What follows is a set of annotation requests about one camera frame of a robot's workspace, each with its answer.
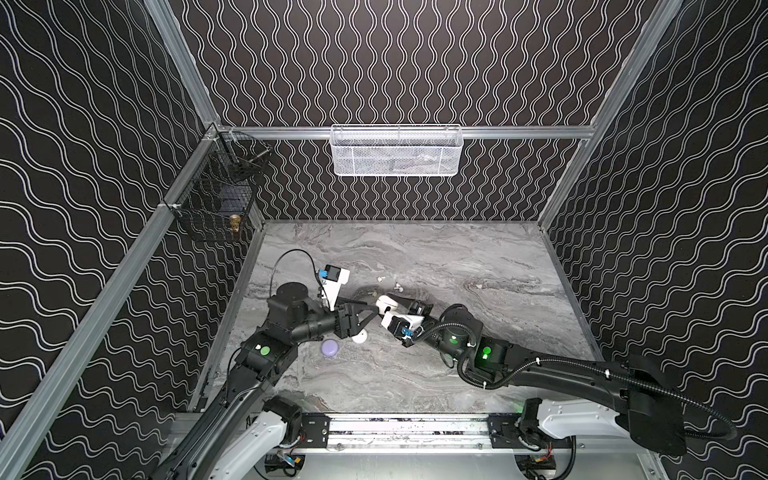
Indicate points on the purple round disc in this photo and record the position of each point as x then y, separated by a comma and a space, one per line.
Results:
330, 348

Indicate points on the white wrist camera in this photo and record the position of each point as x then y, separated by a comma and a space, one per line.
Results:
332, 278
394, 306

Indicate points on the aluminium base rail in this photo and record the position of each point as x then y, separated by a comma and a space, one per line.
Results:
451, 433

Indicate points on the white wire mesh basket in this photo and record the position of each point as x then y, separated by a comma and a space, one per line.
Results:
390, 150

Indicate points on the white round disc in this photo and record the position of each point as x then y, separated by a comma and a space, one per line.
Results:
361, 337

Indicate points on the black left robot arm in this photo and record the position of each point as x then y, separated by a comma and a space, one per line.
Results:
245, 421

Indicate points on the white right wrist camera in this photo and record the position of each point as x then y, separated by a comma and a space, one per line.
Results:
394, 306

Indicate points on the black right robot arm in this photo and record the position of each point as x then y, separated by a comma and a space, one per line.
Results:
630, 400

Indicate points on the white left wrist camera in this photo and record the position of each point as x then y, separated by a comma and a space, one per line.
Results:
332, 278

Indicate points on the aluminium corner frame post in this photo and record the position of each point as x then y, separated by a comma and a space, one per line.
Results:
170, 31

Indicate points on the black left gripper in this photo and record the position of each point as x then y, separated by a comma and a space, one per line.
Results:
348, 320

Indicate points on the black wire basket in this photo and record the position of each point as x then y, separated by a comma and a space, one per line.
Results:
225, 183

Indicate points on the small brass object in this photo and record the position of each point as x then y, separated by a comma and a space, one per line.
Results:
235, 223

